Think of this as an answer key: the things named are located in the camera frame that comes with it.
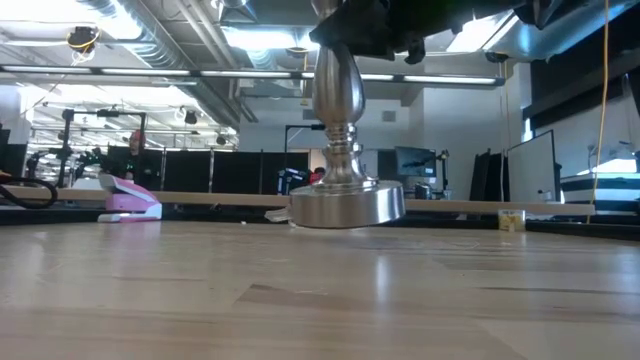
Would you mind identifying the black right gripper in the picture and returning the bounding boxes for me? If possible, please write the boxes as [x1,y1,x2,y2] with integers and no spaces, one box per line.
[308,0,526,65]

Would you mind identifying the long ceiling light bar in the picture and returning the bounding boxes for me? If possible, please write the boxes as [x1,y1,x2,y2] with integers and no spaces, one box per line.
[0,63,506,88]

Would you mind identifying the black computer monitor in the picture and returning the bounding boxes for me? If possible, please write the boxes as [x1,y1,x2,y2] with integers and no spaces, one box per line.
[393,146,438,178]

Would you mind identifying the black partition panels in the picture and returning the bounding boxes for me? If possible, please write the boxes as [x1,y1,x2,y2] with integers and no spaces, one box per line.
[106,145,311,196]

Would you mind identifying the adjacent wooden table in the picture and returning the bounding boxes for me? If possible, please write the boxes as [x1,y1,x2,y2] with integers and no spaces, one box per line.
[0,185,596,217]

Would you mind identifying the small clear jar yellow contents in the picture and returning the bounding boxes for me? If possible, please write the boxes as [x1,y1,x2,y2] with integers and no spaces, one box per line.
[498,209,527,233]

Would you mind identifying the person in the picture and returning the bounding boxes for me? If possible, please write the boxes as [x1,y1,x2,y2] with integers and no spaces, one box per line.
[123,128,154,186]

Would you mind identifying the pink and white stapler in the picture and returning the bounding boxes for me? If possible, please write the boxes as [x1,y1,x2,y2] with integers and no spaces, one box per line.
[97,173,164,224]

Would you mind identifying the white black striped platform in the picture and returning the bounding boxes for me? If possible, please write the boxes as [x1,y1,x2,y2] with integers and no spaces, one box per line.
[559,172,640,215]

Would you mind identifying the white board black frame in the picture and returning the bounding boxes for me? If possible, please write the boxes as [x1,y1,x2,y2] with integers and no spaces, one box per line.
[506,129,558,204]

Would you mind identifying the black ceiling fixture yellow cable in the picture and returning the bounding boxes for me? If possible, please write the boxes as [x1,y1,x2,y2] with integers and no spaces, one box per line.
[66,25,102,67]

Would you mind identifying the thick black cable yellow plug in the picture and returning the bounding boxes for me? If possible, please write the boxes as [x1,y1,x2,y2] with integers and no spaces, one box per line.
[0,169,60,211]

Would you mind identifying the black table frame rail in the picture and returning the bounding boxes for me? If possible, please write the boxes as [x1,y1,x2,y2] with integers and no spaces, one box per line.
[0,205,640,243]

